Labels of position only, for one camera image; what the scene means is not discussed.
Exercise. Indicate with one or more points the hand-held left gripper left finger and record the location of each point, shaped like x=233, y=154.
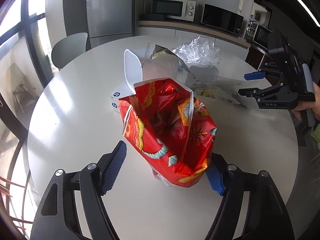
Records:
x=113, y=170

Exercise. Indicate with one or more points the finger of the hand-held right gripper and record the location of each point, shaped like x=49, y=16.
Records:
x=252, y=92
x=253, y=75

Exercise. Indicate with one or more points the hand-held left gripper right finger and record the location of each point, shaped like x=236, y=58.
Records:
x=215, y=177

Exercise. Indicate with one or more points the clear plastic bag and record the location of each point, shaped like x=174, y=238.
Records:
x=197, y=50

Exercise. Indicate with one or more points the red floral gift bag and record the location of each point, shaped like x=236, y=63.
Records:
x=165, y=135

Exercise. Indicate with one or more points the white cardboard box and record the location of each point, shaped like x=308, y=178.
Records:
x=117, y=97

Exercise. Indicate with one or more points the person's right hand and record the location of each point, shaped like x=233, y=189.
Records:
x=301, y=107

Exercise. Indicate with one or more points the small black oven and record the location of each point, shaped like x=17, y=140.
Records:
x=261, y=36

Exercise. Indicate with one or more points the clear printed plastic wrapper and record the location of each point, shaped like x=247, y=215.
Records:
x=217, y=92

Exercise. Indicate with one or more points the potted plant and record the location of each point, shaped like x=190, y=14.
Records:
x=251, y=26

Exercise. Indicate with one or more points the white crumpled paper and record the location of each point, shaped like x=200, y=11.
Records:
x=161, y=178

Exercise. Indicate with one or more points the ceiling light strip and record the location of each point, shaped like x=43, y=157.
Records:
x=306, y=8

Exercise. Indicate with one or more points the black microwave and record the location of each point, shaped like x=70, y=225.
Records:
x=220, y=18

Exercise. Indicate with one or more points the white counter cabinet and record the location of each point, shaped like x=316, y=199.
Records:
x=190, y=31

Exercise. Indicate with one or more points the yellow-green cloth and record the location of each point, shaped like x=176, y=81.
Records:
x=316, y=137

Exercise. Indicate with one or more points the white microwave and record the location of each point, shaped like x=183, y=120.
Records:
x=172, y=7

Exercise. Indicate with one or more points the red metal rack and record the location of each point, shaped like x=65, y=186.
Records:
x=10, y=192

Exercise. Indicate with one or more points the black flat tray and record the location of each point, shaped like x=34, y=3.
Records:
x=152, y=16

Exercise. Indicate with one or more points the green plastic chair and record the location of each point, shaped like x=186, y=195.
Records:
x=67, y=48

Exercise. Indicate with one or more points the silver refrigerator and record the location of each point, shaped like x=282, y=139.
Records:
x=110, y=10

